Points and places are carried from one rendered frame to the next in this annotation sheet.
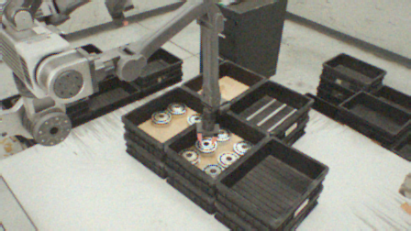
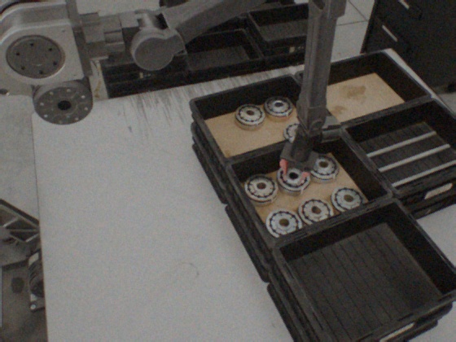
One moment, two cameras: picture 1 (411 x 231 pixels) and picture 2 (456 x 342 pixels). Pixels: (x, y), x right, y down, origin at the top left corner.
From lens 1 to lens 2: 0.49 m
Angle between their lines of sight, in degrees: 17
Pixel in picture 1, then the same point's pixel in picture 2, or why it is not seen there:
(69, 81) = (37, 52)
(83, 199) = (110, 197)
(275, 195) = (364, 295)
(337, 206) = not seen: outside the picture
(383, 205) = not seen: outside the picture
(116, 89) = (234, 47)
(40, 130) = (42, 102)
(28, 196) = (50, 171)
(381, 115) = not seen: outside the picture
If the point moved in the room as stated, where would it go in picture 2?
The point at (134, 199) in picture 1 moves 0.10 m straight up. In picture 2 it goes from (173, 220) to (171, 201)
